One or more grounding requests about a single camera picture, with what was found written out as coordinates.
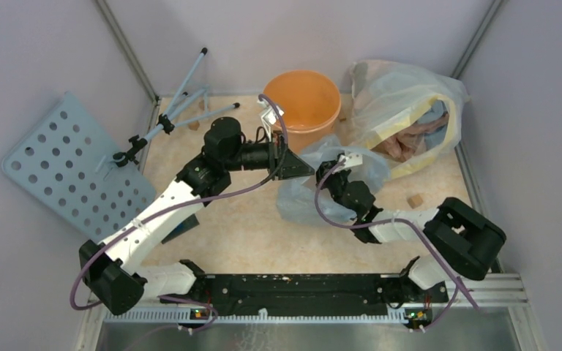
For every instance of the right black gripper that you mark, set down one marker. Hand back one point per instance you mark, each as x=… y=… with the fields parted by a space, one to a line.
x=325 y=172

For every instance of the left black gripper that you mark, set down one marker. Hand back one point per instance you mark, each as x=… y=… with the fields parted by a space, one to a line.
x=285 y=163

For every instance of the light blue plastic trash bag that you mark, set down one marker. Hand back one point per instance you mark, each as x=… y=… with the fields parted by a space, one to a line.
x=296 y=197

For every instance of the large translucent white trash bag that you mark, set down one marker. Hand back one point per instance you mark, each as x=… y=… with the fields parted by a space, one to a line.
x=390 y=96

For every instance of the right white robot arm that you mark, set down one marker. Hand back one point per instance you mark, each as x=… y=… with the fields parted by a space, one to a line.
x=461 y=242

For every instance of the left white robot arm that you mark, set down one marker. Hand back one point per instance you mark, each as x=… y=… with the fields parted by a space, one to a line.
x=112 y=268

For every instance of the orange plastic trash bin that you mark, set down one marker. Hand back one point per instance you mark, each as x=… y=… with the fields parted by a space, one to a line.
x=311 y=103

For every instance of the pink plastic bags inside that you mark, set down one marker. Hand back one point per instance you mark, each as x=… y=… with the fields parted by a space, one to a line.
x=405 y=144

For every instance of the wooden cube on table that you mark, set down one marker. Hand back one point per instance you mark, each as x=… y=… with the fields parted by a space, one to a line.
x=415 y=201

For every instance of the wooden block by tripod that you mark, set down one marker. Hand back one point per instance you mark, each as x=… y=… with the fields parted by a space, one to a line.
x=194 y=126

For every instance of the blue block holder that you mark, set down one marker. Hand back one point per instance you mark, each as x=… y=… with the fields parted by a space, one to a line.
x=188 y=224

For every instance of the light blue tripod stand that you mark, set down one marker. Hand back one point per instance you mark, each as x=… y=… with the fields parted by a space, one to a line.
x=166 y=121

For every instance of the light blue perforated board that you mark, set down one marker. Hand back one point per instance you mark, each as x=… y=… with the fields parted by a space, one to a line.
x=66 y=163

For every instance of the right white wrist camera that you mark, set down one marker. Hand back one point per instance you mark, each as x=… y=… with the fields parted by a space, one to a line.
x=350 y=160

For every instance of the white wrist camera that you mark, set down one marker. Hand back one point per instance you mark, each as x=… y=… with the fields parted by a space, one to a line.
x=350 y=160
x=269 y=115

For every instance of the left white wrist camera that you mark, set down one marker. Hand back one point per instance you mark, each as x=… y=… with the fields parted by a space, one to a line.
x=269 y=115

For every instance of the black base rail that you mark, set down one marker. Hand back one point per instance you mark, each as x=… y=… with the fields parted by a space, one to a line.
x=312 y=295

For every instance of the white toothed cable strip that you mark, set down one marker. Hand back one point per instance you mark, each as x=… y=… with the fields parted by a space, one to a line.
x=186 y=316

